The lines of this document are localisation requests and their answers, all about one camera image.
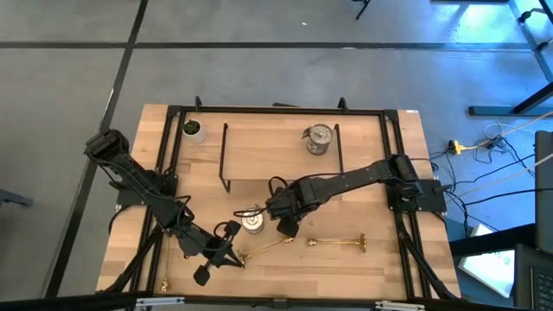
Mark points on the wooden shelf with black legs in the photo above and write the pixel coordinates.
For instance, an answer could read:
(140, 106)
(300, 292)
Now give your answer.
(268, 151)

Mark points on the silver metal bracket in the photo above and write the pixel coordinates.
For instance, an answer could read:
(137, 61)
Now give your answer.
(399, 306)
(160, 301)

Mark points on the white flat panel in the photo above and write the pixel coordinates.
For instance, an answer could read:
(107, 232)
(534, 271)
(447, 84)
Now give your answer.
(488, 268)

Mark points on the black stand leg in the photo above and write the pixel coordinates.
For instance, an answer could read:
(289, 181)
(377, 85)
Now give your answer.
(363, 8)

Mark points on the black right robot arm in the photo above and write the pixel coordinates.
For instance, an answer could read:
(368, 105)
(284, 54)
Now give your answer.
(354, 177)

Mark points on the black desk foot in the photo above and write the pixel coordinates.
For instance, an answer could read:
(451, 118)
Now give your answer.
(497, 110)

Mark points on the brass candlestick holder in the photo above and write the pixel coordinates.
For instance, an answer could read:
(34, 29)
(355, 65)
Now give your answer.
(164, 285)
(288, 240)
(360, 243)

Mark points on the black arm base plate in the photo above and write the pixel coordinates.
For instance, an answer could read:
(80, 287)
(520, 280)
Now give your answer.
(432, 201)
(129, 199)

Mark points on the grey floor object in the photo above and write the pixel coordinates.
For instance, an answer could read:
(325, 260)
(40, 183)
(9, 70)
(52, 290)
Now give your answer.
(13, 198)

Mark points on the floral label glass candle jar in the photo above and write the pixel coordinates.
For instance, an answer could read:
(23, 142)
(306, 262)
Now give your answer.
(319, 140)
(252, 224)

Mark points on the black metal rig frame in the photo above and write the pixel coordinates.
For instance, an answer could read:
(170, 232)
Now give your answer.
(281, 110)

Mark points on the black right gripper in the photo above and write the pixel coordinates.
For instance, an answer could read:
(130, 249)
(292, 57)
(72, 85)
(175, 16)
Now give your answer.
(285, 203)

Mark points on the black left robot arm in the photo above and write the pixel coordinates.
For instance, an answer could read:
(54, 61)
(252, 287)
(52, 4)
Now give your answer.
(125, 166)

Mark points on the black keyboard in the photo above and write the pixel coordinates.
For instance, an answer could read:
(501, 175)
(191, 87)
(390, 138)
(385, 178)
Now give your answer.
(535, 281)

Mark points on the black overhead beam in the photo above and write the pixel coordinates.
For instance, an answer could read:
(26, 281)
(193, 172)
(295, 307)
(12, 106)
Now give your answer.
(65, 302)

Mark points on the small plant in white pot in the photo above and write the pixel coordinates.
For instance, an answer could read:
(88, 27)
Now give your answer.
(195, 135)

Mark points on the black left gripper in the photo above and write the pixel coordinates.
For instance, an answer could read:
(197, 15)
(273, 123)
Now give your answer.
(209, 250)

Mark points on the yellow power plug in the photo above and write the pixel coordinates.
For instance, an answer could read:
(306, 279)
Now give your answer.
(453, 147)

